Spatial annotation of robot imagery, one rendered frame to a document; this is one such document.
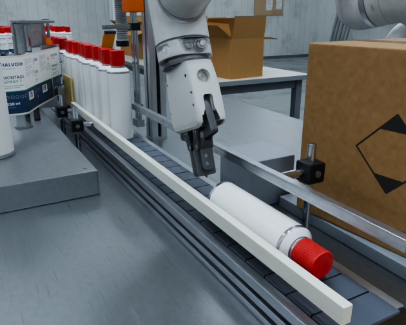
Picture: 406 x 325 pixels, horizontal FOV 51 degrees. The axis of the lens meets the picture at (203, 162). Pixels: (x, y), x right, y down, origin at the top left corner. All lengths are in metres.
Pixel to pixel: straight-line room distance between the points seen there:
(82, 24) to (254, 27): 7.53
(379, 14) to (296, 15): 11.82
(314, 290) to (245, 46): 2.39
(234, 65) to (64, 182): 2.00
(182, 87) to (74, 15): 9.39
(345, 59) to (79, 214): 0.50
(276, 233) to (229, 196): 0.11
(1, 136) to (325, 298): 0.72
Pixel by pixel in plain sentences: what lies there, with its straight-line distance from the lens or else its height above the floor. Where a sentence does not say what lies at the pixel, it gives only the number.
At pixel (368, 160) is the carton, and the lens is 0.63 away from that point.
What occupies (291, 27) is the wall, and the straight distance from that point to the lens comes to 12.77.
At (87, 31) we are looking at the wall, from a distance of 10.06.
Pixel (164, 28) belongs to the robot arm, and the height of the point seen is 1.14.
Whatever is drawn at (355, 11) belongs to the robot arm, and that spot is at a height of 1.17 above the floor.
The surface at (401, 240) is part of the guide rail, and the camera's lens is 0.45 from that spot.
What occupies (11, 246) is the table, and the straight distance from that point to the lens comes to 0.71.
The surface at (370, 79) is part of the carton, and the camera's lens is 0.62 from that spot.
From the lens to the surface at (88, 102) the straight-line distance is 1.19.
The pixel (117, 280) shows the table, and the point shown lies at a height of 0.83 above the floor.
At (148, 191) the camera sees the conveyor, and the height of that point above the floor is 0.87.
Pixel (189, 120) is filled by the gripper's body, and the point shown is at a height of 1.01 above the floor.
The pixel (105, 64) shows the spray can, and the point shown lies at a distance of 1.04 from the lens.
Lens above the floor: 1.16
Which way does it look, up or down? 19 degrees down
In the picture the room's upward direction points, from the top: straight up
